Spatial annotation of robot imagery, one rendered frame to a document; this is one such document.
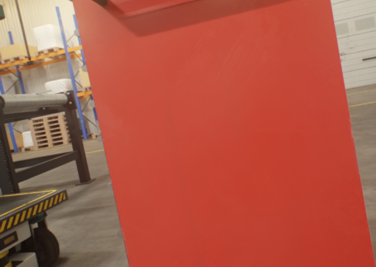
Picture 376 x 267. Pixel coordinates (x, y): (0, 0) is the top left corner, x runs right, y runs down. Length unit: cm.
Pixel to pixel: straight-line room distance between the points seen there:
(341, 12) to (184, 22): 1101
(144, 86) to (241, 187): 26
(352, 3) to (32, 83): 1187
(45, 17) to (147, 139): 1297
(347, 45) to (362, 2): 138
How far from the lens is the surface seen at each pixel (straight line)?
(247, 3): 58
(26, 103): 273
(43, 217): 155
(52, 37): 1152
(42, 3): 1365
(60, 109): 332
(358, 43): 1151
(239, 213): 61
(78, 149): 324
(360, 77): 1145
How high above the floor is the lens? 60
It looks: 3 degrees down
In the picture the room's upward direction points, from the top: 11 degrees counter-clockwise
